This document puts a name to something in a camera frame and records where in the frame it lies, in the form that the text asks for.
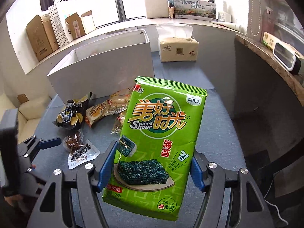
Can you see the yellow tissue pack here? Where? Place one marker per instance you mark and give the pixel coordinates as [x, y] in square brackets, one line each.
[178, 48]

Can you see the cream green tissue box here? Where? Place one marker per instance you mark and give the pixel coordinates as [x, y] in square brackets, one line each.
[269, 40]

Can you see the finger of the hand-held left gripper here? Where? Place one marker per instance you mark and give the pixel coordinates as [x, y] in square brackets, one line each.
[35, 177]
[49, 142]

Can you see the small clear orange snack packet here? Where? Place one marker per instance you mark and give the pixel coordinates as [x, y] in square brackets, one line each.
[117, 125]

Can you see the black window frame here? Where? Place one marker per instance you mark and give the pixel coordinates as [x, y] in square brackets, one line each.
[116, 0]

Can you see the white tube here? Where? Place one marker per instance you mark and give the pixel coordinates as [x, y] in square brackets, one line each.
[228, 26]

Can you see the clear rice cracker packet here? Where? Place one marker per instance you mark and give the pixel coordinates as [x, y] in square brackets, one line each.
[118, 102]

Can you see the green seaweed snack packet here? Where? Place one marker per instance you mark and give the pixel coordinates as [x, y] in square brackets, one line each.
[154, 147]

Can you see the white cardboard box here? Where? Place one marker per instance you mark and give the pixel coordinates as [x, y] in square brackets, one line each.
[99, 76]

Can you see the plain white box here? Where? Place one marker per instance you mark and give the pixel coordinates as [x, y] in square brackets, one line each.
[156, 7]

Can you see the cream leather sofa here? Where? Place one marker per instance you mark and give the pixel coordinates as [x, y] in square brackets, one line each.
[28, 114]

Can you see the white framed desk clock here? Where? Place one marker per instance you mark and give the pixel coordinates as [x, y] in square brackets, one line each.
[285, 57]

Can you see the white plastic bottle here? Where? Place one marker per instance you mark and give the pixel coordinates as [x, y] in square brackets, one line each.
[224, 16]

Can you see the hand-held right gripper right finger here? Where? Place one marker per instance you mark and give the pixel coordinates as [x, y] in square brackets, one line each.
[196, 173]

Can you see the brown stone side counter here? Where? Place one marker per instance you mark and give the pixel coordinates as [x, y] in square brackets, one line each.
[268, 66]

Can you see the large brown cardboard box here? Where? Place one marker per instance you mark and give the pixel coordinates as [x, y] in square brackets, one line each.
[40, 40]

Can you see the landscape printed box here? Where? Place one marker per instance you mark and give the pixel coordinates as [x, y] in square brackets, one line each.
[194, 9]

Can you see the white dotted paper bag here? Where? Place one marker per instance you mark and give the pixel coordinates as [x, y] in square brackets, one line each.
[58, 21]

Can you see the brown cardboard piece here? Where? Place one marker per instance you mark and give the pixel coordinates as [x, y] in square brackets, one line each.
[22, 98]

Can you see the blue tablecloth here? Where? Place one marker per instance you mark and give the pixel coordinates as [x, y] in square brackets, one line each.
[220, 123]

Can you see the brown meat snack packet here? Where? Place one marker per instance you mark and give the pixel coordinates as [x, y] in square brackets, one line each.
[78, 149]

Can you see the small brown cardboard box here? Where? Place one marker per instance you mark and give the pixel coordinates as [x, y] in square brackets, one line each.
[76, 26]

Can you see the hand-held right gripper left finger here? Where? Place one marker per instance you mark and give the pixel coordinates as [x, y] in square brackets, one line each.
[106, 168]

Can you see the black potato chip packet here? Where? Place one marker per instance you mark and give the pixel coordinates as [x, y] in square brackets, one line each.
[71, 116]

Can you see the orange white snack packet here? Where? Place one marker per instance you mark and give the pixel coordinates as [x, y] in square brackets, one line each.
[96, 114]

